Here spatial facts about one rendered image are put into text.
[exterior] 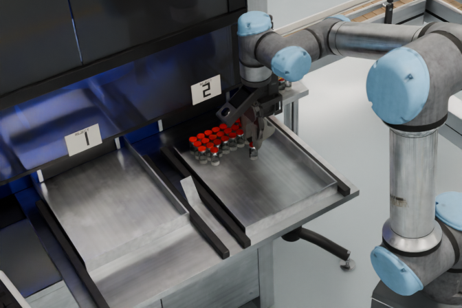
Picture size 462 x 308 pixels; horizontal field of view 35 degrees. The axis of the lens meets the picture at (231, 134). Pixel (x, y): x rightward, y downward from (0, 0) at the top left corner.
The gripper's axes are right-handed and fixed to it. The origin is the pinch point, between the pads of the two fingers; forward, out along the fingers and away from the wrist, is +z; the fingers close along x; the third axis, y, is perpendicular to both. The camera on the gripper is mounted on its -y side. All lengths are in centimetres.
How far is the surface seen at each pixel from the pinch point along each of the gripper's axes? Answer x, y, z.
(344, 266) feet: 14, 47, 92
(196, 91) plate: 15.5, -5.9, -9.5
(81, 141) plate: 15.3, -37.8, -8.6
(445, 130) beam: 14, 88, 47
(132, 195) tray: 5.5, -31.2, 5.2
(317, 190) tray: -21.5, 4.5, 1.9
